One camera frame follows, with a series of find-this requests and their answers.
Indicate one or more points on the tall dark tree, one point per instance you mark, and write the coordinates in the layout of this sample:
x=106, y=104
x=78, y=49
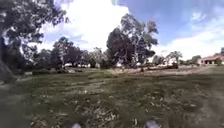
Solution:
x=131, y=43

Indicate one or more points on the green grass field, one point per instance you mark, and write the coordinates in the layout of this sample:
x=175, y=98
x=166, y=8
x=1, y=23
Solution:
x=116, y=96

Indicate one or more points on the row of trees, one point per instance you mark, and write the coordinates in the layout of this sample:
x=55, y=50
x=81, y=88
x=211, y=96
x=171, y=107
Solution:
x=66, y=55

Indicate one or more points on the small palm-like tree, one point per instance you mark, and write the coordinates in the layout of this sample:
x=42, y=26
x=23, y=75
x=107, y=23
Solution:
x=175, y=55

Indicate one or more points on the robot's own part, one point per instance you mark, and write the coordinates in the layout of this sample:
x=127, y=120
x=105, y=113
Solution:
x=76, y=126
x=152, y=124

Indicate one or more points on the red-roofed building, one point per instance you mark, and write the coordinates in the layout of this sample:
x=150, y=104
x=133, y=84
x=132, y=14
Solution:
x=211, y=60

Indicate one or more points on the large leaning tree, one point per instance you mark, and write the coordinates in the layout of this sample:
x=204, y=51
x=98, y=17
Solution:
x=16, y=30

